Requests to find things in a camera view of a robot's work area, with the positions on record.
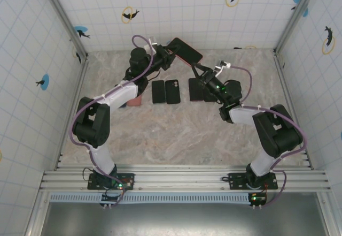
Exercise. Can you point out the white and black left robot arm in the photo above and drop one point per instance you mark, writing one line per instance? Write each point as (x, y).
(91, 126)

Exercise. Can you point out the aluminium front rail beams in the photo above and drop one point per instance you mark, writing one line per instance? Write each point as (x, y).
(181, 178)

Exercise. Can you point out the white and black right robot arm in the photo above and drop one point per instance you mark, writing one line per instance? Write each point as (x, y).
(278, 137)

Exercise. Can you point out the aluminium corner post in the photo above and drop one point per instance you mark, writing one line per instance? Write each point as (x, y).
(297, 14)
(64, 19)

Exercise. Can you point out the small black controller board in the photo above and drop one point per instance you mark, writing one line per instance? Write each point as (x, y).
(107, 198)
(257, 199)

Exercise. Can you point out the salmon pink phone case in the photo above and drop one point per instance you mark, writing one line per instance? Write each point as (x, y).
(135, 102)

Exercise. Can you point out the aluminium side rail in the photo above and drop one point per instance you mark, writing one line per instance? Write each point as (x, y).
(83, 71)
(287, 88)

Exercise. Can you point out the grey metal panel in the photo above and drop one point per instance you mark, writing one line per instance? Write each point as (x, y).
(181, 220)

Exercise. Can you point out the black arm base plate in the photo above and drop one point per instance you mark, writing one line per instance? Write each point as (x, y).
(92, 183)
(236, 182)

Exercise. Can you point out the aluminium lower frame strut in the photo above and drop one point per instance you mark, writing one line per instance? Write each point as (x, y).
(327, 214)
(37, 214)

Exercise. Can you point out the black phone with red edge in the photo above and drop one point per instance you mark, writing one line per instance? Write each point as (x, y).
(183, 60)

